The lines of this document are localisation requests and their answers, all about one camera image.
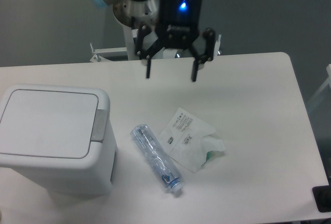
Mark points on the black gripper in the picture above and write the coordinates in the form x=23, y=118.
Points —
x=177, y=28

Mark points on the white plastic trash can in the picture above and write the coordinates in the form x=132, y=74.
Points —
x=90, y=175

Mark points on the white trash can lid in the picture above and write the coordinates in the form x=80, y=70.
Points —
x=47, y=123

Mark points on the white printed packaging wrapper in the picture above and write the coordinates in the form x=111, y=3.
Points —
x=188, y=140

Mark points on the black device at table edge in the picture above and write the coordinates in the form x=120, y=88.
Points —
x=321, y=196

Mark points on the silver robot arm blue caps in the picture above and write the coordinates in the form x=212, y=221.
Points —
x=152, y=26

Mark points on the grey lid push button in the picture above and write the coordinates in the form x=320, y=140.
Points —
x=99, y=126

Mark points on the clear crushed plastic bottle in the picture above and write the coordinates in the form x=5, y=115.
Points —
x=160, y=162

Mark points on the white frame at right edge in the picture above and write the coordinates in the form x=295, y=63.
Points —
x=320, y=94

